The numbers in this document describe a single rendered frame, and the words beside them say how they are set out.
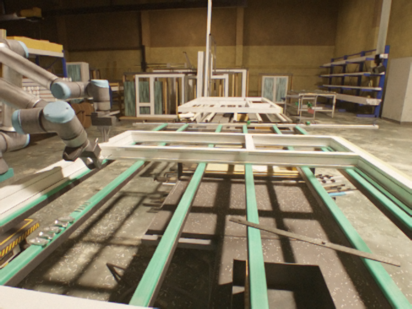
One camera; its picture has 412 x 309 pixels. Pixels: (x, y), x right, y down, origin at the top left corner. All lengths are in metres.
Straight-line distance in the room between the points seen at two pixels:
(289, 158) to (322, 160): 0.17
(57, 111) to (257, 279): 0.81
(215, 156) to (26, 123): 0.84
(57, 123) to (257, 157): 0.91
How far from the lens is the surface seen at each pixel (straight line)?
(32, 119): 1.06
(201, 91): 7.51
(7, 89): 1.27
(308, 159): 1.39
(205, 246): 1.26
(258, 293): 0.60
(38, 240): 0.85
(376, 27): 13.01
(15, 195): 1.10
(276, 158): 1.36
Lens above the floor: 1.28
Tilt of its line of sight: 16 degrees down
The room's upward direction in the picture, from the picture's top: straight up
